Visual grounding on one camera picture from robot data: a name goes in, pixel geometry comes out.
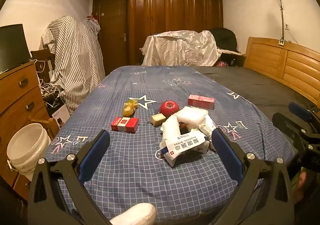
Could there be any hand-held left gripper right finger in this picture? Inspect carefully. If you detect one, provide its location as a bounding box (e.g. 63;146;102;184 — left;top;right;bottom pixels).
211;127;295;225

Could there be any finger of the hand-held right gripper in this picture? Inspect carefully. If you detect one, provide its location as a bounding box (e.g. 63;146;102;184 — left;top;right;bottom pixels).
288;102;320;125
272;112;310;140

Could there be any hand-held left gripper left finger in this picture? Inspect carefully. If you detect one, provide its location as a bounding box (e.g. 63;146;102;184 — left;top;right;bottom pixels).
28;129;118;225

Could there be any white plastic bag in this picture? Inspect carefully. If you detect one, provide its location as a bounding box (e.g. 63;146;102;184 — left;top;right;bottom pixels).
190;117;218;151

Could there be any red box white label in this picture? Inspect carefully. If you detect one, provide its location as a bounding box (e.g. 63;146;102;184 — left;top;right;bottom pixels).
111;116;140;133

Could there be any yellow snack packet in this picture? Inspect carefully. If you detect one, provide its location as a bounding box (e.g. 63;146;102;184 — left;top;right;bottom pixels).
122;98;139;118

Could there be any white plastic wrapper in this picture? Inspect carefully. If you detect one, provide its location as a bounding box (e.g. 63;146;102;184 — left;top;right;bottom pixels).
160;115;183;145

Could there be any white plastic bucket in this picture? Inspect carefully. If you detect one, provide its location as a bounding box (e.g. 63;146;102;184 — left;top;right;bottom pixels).
7;123;52;175

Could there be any person's left hand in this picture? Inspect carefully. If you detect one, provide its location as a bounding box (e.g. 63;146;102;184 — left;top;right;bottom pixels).
110;202;158;225

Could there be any blue checked star bedsheet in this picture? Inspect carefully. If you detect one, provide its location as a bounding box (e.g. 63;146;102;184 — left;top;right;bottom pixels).
46;65;295;225

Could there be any wooden headboard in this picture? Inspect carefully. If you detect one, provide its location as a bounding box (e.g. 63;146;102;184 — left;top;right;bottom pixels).
244;37;320;113

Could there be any dark grey sheet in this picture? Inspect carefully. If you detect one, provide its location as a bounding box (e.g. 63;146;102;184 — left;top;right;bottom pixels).
197;66;320;120

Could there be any wooden stool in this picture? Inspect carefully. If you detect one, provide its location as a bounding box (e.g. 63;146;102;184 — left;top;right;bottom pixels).
31;118;60;140

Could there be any white picture box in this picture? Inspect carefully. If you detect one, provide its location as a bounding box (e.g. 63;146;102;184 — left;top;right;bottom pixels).
50;103;71;125

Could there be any beige soap block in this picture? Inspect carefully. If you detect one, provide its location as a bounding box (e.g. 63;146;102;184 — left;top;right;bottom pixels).
150;113;167;126

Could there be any red apple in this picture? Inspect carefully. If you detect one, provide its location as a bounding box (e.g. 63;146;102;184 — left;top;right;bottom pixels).
160;100;180;117

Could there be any grey striped cloth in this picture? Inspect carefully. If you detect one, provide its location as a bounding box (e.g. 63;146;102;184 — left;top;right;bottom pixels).
41;16;106;115

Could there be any wooden dresser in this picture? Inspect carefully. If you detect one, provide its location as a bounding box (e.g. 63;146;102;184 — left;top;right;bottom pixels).
0;61;50;202

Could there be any black clothes pile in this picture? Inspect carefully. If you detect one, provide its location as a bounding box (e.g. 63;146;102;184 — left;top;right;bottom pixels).
209;28;242;52

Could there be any dark wooden chair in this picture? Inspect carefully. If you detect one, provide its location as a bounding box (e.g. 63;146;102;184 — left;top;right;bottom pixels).
30;48;55;83

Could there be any white satin cloth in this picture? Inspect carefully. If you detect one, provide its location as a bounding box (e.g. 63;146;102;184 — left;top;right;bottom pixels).
140;30;222;66

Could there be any brown wooden door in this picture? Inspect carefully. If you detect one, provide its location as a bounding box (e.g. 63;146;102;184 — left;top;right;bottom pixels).
92;0;129;75

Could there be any black flat television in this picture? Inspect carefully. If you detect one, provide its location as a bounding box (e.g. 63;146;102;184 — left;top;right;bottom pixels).
0;24;32;74

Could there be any brown wooden wardrobe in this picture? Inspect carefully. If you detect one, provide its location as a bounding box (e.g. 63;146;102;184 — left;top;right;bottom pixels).
127;0;223;66

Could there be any tangle of white cables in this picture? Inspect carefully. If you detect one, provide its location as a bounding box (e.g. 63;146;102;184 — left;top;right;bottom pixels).
35;58;67;98

